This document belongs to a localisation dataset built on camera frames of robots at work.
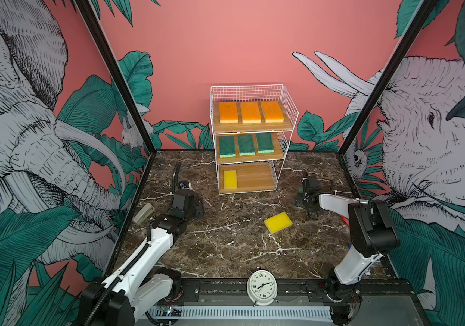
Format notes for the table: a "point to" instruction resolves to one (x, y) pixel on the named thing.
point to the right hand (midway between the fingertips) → (300, 199)
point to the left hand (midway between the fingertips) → (197, 199)
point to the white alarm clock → (262, 286)
